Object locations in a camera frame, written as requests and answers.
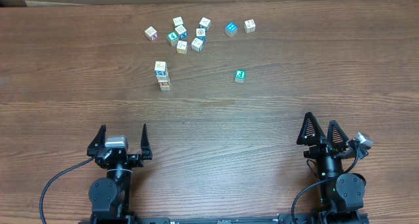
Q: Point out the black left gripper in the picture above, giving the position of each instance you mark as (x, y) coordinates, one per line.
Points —
(136, 159)

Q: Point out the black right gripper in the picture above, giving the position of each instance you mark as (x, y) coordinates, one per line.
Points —
(325, 147)

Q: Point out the number 3 wooden block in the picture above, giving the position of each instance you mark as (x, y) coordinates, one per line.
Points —
(163, 77)

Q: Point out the blue sided wooden block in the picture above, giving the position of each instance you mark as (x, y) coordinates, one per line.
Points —
(160, 68)

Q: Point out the red E wooden block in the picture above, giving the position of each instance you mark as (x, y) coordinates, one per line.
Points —
(164, 83)

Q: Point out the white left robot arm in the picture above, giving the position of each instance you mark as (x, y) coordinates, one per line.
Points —
(111, 195)

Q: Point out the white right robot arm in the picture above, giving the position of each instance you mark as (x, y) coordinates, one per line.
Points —
(341, 190)

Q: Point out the green letter wooden block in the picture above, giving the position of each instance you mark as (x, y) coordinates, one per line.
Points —
(240, 76)

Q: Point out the red X wooden block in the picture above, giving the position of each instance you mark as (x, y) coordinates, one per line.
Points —
(151, 33)

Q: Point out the green 4 wooden block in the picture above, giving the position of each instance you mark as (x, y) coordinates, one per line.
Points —
(173, 38)

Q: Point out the blue X wooden block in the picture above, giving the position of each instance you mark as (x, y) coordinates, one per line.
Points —
(181, 31)

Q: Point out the letter K wooden block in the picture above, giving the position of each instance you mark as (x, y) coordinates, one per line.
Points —
(249, 26)

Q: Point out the plain top wooden block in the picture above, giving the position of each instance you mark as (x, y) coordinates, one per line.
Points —
(178, 21)

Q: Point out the blue framed wooden block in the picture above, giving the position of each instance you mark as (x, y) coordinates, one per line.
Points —
(201, 33)

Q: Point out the blue top wooden block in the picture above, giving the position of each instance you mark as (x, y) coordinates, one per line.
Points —
(231, 29)

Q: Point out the teal edged wooden block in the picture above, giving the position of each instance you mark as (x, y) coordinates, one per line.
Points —
(205, 23)

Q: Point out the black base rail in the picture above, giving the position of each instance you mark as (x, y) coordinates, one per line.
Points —
(279, 219)

